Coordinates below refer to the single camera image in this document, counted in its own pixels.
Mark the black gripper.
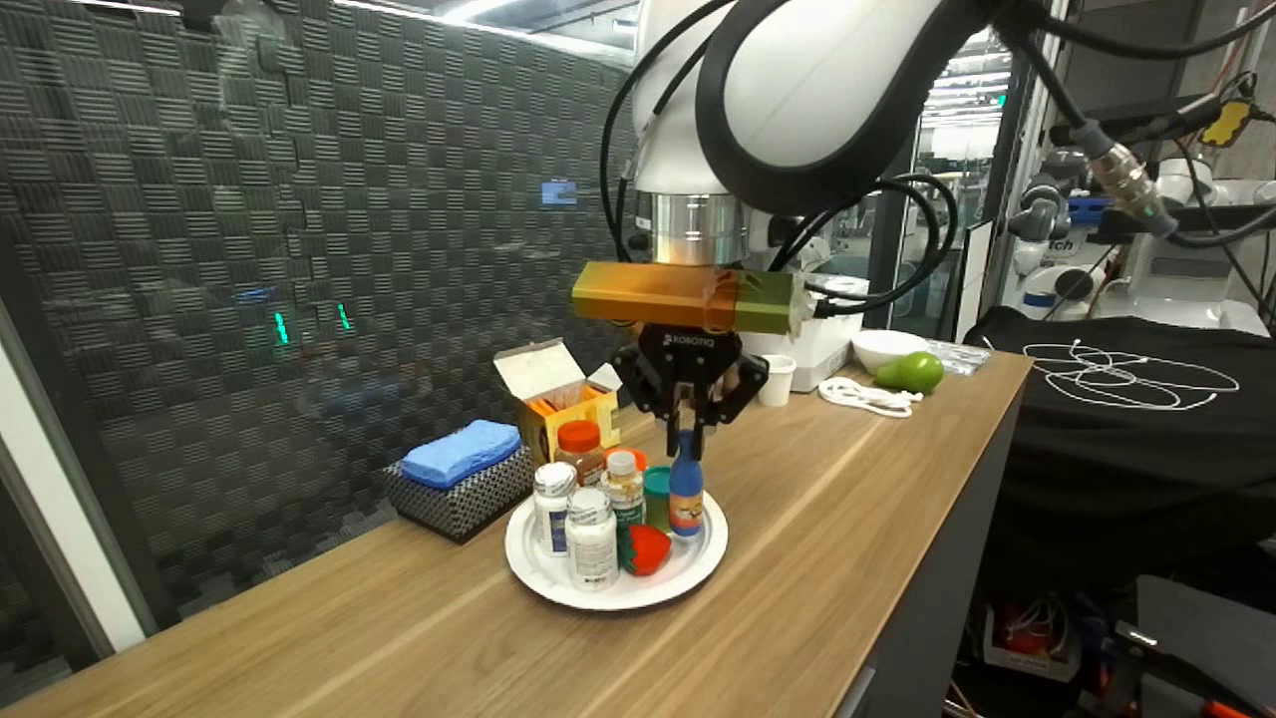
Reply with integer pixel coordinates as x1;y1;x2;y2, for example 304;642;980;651
612;324;774;429

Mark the blue toy bottle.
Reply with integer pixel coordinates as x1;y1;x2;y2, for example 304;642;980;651
666;427;712;537

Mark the supplement bottle green label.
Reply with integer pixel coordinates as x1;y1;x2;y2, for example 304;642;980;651
599;448;652;536

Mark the spice jar orange lid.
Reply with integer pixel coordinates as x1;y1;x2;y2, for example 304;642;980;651
556;419;607;488

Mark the red green toy ball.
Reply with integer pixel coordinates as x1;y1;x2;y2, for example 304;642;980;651
621;518;680;578

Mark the white pill bottle blue label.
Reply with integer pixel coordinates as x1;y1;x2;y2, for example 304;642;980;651
561;488;621;589
532;460;584;560

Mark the white paper plate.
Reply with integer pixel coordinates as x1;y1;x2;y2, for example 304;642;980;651
504;482;736;613

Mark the white paper cup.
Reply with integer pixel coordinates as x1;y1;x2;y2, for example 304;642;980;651
756;351;803;412

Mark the yellow tea box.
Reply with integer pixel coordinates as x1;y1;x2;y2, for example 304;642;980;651
490;335;632;467

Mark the white hydroponic planter with lamp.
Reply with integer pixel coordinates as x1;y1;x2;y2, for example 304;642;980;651
740;272;874;395

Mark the white bowl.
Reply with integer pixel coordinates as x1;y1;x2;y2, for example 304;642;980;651
850;327;939;379

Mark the green avocado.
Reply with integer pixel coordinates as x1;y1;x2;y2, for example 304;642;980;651
874;348;948;395

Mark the grey mesh basket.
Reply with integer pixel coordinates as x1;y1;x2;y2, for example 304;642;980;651
383;443;540;541

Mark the white lab machine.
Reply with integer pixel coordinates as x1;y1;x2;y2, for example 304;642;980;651
1000;145;1162;324

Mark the black cloth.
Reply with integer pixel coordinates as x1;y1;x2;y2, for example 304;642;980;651
967;302;1276;504

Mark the black office chair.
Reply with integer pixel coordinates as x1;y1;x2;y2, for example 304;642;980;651
1122;570;1276;718

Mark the amber wrist camera box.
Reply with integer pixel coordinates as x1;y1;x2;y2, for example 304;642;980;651
571;258;815;340

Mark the white coiled cable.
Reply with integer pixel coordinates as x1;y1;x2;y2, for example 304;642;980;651
815;376;924;421

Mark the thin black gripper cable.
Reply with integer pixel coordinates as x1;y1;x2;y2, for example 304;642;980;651
593;0;967;318

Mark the thin white cord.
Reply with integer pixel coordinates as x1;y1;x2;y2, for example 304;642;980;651
1020;335;1247;413

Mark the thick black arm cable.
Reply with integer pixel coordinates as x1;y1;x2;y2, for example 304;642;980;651
993;0;1276;252

